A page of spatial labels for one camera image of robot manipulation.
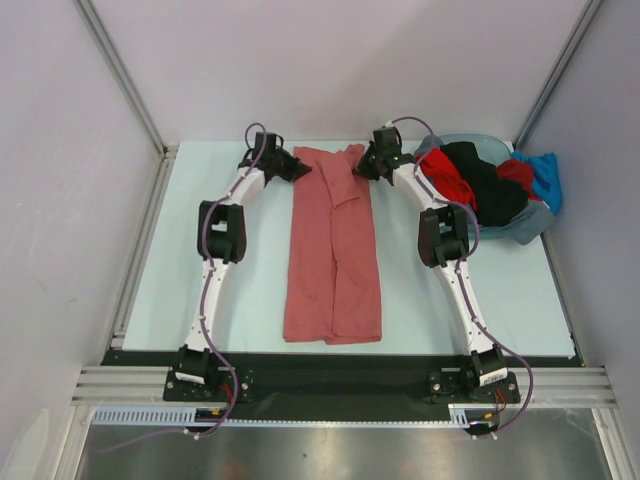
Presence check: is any pink t shirt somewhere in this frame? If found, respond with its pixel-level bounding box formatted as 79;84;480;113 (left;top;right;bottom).
283;144;382;345

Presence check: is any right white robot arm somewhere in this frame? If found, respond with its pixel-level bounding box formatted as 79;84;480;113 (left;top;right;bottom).
354;121;509;401

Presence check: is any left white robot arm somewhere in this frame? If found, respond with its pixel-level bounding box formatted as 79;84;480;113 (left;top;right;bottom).
172;122;311;400

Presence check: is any bright red t shirt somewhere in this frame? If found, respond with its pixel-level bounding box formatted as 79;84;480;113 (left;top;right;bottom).
416;148;477;209

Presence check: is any black t shirt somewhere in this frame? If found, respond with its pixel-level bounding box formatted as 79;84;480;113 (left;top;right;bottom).
441;141;528;227

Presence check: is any dark red t shirt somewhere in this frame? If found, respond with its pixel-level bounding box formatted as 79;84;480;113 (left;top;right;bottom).
496;158;538;200

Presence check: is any grey blue t shirt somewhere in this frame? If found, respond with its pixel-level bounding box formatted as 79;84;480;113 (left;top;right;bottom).
434;137;555;245

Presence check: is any right aluminium corner post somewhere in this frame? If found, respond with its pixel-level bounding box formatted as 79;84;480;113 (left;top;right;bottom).
512;0;608;149

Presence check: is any aluminium corner post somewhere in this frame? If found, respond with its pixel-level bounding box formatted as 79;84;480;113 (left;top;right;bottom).
72;0;169;159
512;0;608;149

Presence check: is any left aluminium corner post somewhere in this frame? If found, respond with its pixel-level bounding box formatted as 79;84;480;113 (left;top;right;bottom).
72;0;169;159

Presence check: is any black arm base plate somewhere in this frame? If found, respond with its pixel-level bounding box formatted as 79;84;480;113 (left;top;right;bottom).
99;349;584;424

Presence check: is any white slotted cable duct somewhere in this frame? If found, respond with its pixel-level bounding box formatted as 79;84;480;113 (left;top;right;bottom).
92;405;497;433

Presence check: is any aluminium front frame rail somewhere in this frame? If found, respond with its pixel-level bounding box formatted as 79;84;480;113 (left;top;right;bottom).
71;366;617;408

